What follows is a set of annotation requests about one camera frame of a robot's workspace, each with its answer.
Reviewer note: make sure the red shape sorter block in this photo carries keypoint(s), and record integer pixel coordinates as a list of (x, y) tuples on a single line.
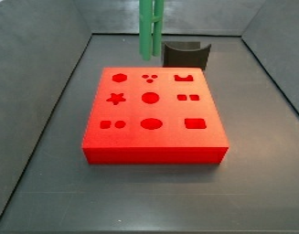
[(154, 117)]

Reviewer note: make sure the green three prong object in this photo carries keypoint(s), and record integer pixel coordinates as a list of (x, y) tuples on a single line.
[(152, 12)]

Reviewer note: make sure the black curved block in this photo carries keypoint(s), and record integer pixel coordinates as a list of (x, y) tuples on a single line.
[(185, 54)]

